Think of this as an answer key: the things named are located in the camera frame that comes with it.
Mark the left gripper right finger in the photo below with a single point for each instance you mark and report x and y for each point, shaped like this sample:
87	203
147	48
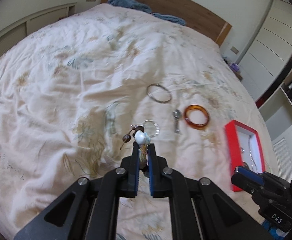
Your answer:
199	209

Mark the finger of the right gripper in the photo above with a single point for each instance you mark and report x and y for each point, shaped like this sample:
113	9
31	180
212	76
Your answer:
250	182

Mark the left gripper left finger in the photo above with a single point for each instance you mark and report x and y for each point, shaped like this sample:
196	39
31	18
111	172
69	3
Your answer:
88	209

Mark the red white jewelry box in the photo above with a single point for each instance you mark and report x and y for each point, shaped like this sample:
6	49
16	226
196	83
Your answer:
244	148

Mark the amber orange bangle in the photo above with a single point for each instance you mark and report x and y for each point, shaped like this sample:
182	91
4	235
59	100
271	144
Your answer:
197	117

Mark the thin silver bangle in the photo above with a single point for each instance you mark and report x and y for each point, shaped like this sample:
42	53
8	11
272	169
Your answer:
158	93

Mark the floral cream bed duvet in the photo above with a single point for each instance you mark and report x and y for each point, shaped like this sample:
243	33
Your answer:
71	90

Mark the wooden nightstand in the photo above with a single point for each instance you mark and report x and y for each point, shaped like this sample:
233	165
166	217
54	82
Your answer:
237	74

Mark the purple tissue box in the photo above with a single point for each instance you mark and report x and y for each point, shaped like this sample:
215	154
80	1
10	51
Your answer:
235	67

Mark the white wardrobe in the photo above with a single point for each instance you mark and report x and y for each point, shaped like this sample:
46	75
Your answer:
265	66

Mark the wooden headboard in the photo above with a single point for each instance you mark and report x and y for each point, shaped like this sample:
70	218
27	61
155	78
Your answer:
196	16

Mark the blue pillow right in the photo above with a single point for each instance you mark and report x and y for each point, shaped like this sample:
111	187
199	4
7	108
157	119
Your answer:
170	18

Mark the blue pillow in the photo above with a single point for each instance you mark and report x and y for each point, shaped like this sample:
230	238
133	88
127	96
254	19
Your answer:
170	18
131	4

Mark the low white radiator cabinet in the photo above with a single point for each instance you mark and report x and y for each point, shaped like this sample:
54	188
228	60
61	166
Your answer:
17	31

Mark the blue pillow left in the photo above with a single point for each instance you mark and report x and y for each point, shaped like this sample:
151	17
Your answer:
131	4

